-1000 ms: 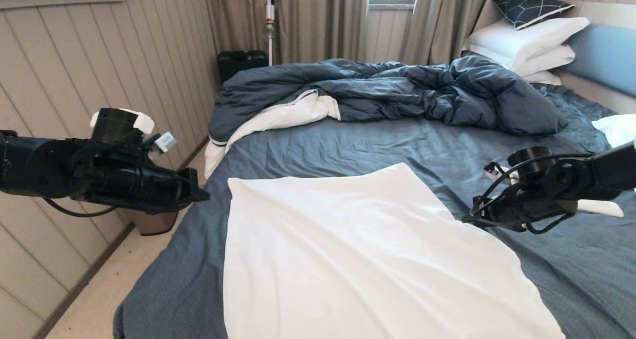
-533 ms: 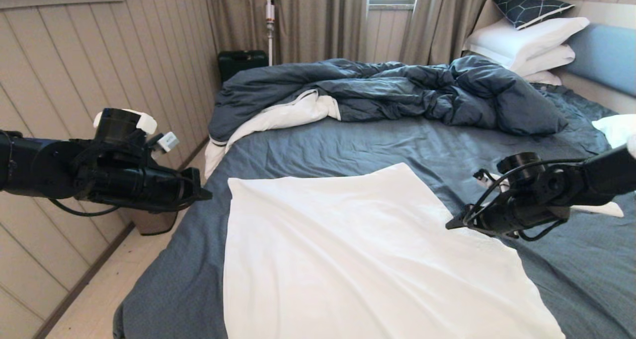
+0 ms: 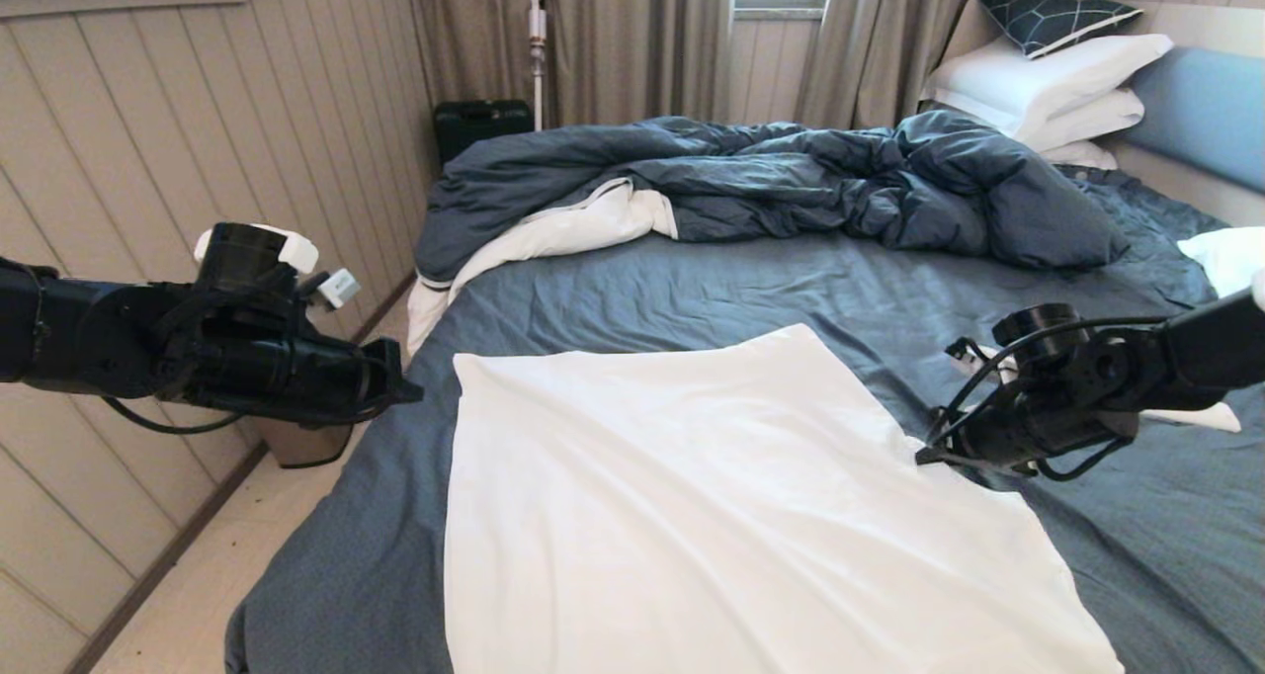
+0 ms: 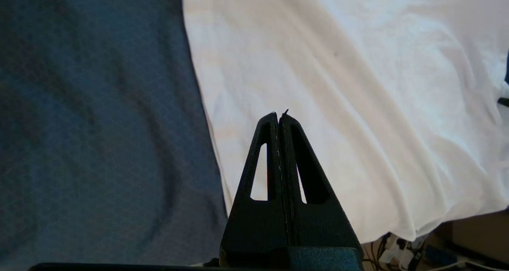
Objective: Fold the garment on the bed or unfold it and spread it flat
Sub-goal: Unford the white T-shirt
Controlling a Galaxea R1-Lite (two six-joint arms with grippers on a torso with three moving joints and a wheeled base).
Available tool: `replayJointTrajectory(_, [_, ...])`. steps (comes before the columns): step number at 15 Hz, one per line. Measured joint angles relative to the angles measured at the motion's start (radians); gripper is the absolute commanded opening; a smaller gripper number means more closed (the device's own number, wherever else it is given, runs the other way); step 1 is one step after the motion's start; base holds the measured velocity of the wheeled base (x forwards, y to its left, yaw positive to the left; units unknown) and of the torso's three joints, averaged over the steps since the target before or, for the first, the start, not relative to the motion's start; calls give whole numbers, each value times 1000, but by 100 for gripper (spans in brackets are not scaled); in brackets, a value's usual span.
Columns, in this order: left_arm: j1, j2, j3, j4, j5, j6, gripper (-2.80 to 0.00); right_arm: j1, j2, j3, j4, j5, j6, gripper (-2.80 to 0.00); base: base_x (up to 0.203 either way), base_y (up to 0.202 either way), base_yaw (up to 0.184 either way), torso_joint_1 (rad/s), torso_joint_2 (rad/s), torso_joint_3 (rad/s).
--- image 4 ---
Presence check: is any white power strip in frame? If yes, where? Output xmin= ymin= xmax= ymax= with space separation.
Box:
xmin=378 ymin=233 xmax=429 ymax=270

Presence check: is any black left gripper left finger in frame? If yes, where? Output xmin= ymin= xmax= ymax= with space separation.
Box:
xmin=219 ymin=113 xmax=289 ymax=268

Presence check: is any white t-shirt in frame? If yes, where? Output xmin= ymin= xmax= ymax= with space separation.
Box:
xmin=181 ymin=0 xmax=509 ymax=244

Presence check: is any blue patterned bed sheet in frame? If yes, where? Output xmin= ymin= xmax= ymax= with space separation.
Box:
xmin=0 ymin=0 xmax=509 ymax=271

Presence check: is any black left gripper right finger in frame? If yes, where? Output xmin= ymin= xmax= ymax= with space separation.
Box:
xmin=278 ymin=110 xmax=364 ymax=260

